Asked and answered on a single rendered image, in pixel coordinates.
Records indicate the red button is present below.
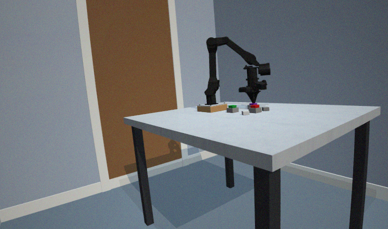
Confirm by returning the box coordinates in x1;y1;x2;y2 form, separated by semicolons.
248;105;262;113

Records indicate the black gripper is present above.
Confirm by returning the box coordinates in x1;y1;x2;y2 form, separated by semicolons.
239;76;260;103

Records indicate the green button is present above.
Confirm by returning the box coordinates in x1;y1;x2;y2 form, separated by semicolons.
226;105;239;113

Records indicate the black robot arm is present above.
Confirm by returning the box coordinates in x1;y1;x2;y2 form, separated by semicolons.
204;36;271;105

